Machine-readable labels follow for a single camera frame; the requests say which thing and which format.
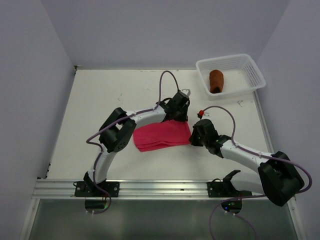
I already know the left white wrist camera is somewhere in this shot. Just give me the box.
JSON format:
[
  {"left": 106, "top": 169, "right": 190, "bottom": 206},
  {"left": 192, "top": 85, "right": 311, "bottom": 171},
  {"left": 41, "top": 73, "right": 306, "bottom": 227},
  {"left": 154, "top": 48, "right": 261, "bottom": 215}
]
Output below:
[{"left": 180, "top": 89, "right": 191, "bottom": 97}]

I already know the pink towel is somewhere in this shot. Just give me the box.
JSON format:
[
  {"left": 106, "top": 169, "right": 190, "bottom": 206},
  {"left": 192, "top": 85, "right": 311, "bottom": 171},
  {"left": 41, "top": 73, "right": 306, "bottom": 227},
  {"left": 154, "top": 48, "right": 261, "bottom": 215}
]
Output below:
[{"left": 133, "top": 120, "right": 191, "bottom": 152}]

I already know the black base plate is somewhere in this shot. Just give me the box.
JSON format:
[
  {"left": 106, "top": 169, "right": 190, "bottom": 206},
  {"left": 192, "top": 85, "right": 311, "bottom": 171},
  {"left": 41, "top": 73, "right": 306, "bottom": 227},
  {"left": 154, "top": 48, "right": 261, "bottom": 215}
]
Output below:
[
  {"left": 73, "top": 181, "right": 120, "bottom": 198},
  {"left": 206, "top": 181, "right": 252, "bottom": 198}
]

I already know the brown towel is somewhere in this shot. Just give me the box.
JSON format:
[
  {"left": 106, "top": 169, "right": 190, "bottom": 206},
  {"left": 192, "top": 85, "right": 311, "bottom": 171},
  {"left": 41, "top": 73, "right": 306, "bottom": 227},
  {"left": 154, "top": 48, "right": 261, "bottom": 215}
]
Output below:
[{"left": 209, "top": 69, "right": 224, "bottom": 94}]

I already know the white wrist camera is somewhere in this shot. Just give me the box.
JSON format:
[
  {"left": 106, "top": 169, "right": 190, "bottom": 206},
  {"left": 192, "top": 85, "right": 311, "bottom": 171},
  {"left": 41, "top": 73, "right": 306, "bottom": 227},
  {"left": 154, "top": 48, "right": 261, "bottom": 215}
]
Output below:
[
  {"left": 180, "top": 89, "right": 191, "bottom": 97},
  {"left": 202, "top": 112, "right": 211, "bottom": 119}
]

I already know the aluminium mounting rail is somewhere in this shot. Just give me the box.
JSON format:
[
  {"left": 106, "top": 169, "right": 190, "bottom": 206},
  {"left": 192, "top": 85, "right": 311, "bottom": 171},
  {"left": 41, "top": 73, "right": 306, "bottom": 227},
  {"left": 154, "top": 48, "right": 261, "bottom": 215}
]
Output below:
[{"left": 32, "top": 177, "right": 297, "bottom": 201}]

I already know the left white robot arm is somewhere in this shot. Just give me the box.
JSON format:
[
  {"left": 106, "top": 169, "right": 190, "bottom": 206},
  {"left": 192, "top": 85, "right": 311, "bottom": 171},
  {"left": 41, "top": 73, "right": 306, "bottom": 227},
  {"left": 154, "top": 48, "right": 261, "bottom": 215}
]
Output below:
[{"left": 83, "top": 89, "right": 191, "bottom": 197}]

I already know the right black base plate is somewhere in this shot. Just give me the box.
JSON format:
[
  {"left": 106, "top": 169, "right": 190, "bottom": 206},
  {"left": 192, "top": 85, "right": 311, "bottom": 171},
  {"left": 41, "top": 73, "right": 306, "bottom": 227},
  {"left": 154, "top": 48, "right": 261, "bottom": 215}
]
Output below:
[{"left": 206, "top": 181, "right": 252, "bottom": 198}]

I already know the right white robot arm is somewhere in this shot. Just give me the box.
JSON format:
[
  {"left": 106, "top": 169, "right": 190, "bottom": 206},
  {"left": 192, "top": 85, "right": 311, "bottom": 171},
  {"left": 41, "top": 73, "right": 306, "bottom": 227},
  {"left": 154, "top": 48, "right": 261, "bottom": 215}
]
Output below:
[{"left": 189, "top": 119, "right": 305, "bottom": 207}]

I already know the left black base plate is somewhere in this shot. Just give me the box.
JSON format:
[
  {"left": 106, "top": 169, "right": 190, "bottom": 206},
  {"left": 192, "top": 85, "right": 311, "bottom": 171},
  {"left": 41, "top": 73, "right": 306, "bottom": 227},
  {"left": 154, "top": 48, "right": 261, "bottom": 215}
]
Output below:
[{"left": 73, "top": 181, "right": 120, "bottom": 198}]

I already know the white plastic basket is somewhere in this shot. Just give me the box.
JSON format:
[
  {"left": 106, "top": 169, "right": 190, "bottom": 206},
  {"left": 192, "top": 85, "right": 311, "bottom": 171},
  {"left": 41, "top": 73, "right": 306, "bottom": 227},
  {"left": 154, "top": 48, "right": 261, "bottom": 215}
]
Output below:
[{"left": 195, "top": 53, "right": 266, "bottom": 101}]

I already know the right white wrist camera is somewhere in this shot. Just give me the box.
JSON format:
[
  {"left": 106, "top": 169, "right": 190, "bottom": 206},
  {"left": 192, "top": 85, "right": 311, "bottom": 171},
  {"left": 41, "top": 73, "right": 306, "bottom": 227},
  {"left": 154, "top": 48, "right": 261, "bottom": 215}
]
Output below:
[{"left": 202, "top": 112, "right": 211, "bottom": 119}]

